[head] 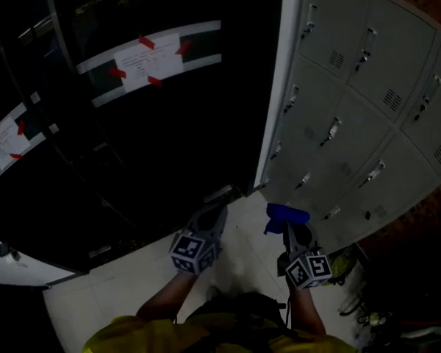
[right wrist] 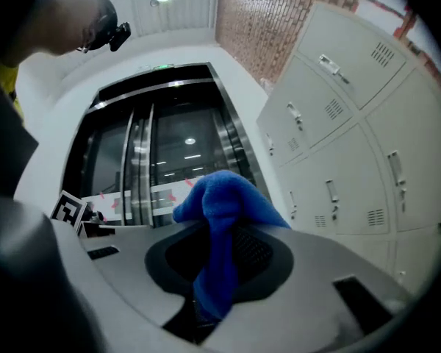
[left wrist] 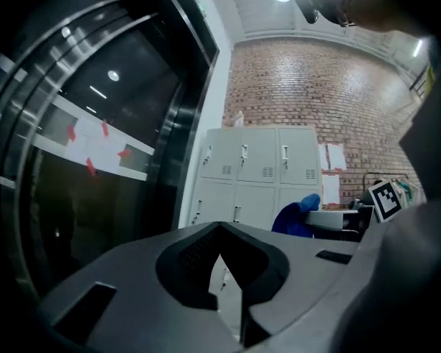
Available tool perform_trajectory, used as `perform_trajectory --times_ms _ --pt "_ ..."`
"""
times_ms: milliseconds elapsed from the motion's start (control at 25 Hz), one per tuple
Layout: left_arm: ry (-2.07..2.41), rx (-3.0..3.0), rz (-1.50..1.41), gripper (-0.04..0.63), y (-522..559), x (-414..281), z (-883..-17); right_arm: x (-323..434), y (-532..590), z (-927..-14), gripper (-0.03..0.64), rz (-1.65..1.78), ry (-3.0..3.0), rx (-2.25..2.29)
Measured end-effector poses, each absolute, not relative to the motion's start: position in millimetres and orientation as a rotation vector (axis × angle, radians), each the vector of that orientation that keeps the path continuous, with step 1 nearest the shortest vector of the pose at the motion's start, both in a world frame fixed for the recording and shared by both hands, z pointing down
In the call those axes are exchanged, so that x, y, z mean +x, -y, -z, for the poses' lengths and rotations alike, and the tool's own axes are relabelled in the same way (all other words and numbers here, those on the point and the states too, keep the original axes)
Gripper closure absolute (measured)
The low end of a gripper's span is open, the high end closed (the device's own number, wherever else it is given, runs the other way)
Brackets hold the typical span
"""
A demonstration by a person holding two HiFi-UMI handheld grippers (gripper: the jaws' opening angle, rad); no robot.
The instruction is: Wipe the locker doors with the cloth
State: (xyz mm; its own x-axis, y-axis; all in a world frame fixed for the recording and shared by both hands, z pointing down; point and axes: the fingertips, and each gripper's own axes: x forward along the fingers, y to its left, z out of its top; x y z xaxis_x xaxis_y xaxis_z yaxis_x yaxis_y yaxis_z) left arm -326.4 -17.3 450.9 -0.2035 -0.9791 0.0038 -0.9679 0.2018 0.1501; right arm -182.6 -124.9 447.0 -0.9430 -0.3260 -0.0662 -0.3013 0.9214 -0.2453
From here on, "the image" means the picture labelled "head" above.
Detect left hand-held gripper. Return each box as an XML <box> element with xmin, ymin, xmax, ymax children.
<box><xmin>169</xmin><ymin>203</ymin><xmax>229</xmax><ymax>275</ymax></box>

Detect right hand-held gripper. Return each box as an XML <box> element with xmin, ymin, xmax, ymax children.
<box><xmin>277</xmin><ymin>221</ymin><xmax>334</xmax><ymax>291</ymax></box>

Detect blue wiping cloth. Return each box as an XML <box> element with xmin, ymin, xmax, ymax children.
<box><xmin>263</xmin><ymin>202</ymin><xmax>312</xmax><ymax>235</ymax></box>

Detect grey metal lockers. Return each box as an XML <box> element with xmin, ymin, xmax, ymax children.
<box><xmin>259</xmin><ymin>0</ymin><xmax>441</xmax><ymax>254</ymax></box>

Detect person's left forearm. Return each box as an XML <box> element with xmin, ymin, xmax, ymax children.
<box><xmin>135</xmin><ymin>270</ymin><xmax>200</xmax><ymax>323</ymax></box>

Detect person's right forearm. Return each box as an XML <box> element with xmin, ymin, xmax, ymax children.
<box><xmin>287</xmin><ymin>285</ymin><xmax>327</xmax><ymax>337</ymax></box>

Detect dark glass door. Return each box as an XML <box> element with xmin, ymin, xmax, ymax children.
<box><xmin>0</xmin><ymin>0</ymin><xmax>107</xmax><ymax>271</ymax></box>
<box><xmin>43</xmin><ymin>0</ymin><xmax>284</xmax><ymax>271</ymax></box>

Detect yellow-green bag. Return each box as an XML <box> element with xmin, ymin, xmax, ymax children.
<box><xmin>329</xmin><ymin>246</ymin><xmax>355</xmax><ymax>287</ymax></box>

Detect black chest bag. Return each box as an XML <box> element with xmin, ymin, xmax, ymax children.
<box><xmin>176</xmin><ymin>291</ymin><xmax>292</xmax><ymax>345</ymax></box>

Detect person's yellow shirt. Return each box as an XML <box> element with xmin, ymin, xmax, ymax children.
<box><xmin>81</xmin><ymin>314</ymin><xmax>359</xmax><ymax>353</ymax></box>

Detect white printed paper sheet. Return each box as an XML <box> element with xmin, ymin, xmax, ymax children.
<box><xmin>0</xmin><ymin>115</ymin><xmax>32</xmax><ymax>171</ymax></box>
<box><xmin>113</xmin><ymin>32</ymin><xmax>184</xmax><ymax>92</ymax></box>

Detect tangled light cord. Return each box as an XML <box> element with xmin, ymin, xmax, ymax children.
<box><xmin>337</xmin><ymin>296</ymin><xmax>390</xmax><ymax>329</ymax></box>

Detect wall socket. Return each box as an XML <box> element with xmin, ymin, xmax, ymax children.
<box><xmin>0</xmin><ymin>241</ymin><xmax>22</xmax><ymax>265</ymax></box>

